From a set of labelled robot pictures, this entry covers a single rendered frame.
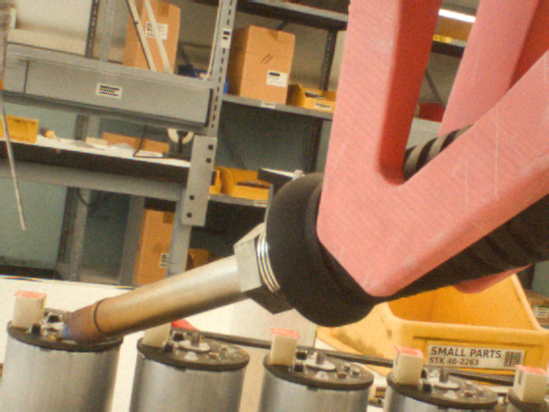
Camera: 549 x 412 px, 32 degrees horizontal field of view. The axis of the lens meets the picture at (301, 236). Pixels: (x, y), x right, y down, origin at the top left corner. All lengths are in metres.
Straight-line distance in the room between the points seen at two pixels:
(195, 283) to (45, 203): 4.43
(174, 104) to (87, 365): 2.29
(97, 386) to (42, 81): 2.23
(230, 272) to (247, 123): 4.61
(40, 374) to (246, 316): 0.17
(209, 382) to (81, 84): 2.25
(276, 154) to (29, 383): 4.63
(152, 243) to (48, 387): 4.06
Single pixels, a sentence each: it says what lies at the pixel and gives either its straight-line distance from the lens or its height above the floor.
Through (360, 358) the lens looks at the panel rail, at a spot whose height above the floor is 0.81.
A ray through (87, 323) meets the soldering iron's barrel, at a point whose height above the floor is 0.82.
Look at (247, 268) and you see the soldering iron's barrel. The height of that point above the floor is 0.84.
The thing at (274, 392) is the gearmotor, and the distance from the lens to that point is 0.21.
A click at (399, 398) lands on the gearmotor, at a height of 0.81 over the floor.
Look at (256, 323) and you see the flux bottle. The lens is 0.36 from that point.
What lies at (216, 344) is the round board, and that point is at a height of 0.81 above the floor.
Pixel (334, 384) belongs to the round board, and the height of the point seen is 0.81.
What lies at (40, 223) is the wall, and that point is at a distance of 4.61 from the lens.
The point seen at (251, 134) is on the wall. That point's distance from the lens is 4.78.
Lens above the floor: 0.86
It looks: 6 degrees down
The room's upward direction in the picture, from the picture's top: 9 degrees clockwise
